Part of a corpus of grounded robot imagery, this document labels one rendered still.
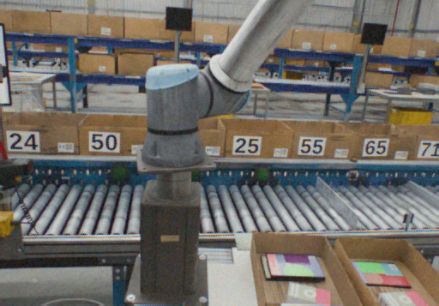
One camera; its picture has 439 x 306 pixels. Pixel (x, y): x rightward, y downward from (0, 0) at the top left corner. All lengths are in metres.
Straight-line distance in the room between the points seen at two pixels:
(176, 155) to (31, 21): 5.89
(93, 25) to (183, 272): 5.66
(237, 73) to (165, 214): 0.46
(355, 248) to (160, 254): 0.77
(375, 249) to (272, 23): 0.98
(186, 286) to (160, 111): 0.57
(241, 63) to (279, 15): 0.17
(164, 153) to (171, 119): 0.10
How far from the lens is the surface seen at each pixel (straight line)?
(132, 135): 1.98
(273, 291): 1.30
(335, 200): 1.97
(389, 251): 1.60
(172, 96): 0.99
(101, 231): 1.60
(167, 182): 1.08
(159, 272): 1.20
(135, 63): 6.21
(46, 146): 2.09
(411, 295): 1.41
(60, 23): 6.63
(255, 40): 1.00
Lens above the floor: 1.56
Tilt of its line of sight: 17 degrees down
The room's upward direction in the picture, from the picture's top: 4 degrees clockwise
